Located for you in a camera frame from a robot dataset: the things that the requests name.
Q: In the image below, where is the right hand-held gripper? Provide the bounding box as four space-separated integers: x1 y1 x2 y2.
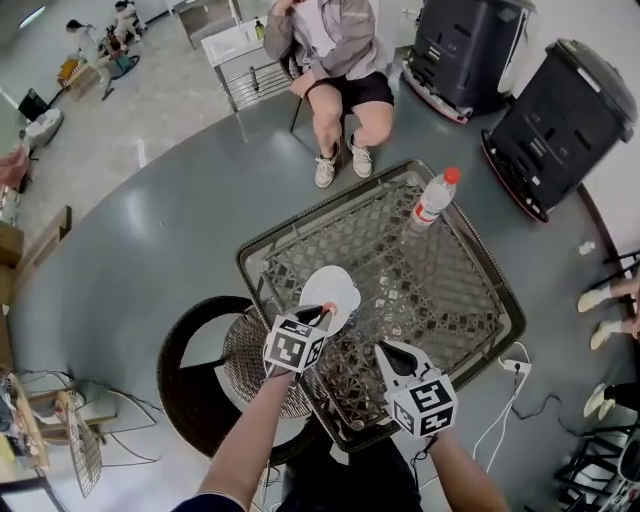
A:
374 341 459 440

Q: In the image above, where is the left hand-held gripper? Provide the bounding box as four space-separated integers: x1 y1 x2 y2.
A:
263 304 336 375

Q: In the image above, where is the white round plate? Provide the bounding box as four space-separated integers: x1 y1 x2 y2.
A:
298 265 363 338

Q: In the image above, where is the person's left forearm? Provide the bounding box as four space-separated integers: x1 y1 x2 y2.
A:
196 368 295 512

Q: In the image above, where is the person's right forearm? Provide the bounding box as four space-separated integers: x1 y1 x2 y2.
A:
426 431 510 512

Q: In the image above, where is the wicker glass-top table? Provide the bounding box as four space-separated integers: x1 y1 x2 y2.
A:
235 159 528 454

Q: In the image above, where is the person's black clothing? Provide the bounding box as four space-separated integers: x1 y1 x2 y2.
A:
276 433 425 512

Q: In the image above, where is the dark wicker chair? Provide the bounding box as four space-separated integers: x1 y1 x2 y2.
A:
156 295 342 467

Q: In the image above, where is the clear red-capped water bottle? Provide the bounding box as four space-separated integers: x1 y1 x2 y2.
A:
408 166 462 232

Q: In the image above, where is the black metal chair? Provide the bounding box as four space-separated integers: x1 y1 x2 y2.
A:
279 48 362 162

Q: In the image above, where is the black metal stool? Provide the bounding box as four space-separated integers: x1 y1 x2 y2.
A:
553 423 640 512

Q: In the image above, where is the black folding chair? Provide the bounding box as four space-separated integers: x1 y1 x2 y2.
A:
601 248 640 282

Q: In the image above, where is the white sink stand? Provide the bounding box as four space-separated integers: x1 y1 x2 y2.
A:
200 16 302 113

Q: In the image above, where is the wooden plank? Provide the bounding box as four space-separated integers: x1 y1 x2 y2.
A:
14 204 73 292

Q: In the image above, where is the black mobile robot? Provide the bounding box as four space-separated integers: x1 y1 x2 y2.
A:
480 38 640 224
401 0 537 125

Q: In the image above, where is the cardboard box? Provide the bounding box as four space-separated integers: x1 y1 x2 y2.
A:
0 264 19 307
0 218 26 269

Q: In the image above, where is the cluttered wooden shelf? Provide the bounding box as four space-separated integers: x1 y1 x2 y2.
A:
0 368 52 472

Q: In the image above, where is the metal table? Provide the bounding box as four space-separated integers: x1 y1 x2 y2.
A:
171 0 242 51

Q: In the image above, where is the white beanbag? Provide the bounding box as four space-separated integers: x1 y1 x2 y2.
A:
24 108 66 150

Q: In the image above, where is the small wooden table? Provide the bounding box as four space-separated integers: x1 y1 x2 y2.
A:
56 58 102 100

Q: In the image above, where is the pink cloth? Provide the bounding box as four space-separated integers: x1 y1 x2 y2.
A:
0 148 32 192

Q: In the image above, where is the black box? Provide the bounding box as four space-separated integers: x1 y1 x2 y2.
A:
16 88 52 122

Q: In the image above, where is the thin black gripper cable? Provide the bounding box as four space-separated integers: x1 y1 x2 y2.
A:
409 433 440 482

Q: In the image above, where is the white power strip with cable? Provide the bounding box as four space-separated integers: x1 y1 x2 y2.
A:
471 341 532 472

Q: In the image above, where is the wire rack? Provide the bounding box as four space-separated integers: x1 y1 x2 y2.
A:
64 386 167 500

